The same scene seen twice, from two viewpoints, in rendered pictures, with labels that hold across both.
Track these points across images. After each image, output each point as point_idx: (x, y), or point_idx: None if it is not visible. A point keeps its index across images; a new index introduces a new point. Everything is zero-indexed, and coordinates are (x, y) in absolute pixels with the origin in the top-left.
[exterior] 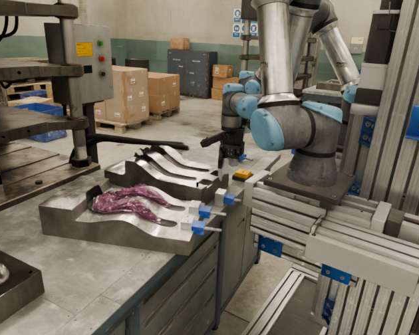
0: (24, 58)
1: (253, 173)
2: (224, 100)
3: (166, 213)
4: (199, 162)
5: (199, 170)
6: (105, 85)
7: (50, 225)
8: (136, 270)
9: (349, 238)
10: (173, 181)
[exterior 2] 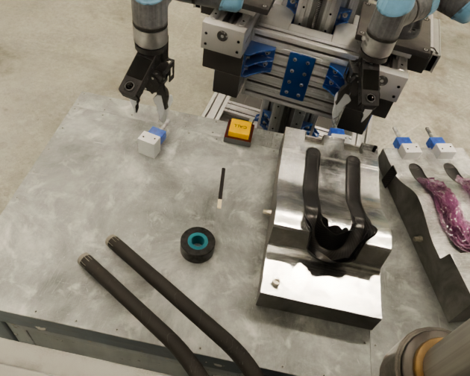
0: None
1: (208, 124)
2: (406, 19)
3: (437, 177)
4: (190, 203)
5: (309, 163)
6: None
7: None
8: None
9: (432, 36)
10: (375, 181)
